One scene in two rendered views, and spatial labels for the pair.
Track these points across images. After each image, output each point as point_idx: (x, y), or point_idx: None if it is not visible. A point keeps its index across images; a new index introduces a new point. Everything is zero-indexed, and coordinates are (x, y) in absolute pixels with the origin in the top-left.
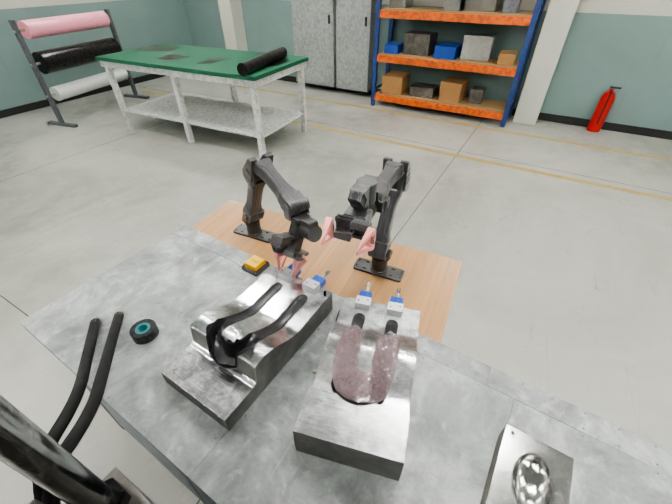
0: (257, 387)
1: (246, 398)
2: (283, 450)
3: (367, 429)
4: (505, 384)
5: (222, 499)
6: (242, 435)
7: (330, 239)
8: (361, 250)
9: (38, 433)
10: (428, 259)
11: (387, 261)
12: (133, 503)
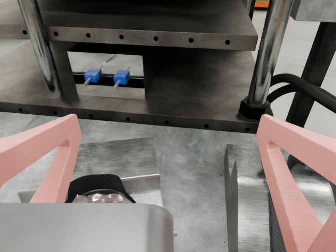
0: (228, 184)
1: (227, 168)
2: (166, 165)
3: None
4: None
5: (189, 130)
6: (209, 162)
7: (289, 250)
8: (54, 160)
9: (277, 1)
10: None
11: None
12: (242, 118)
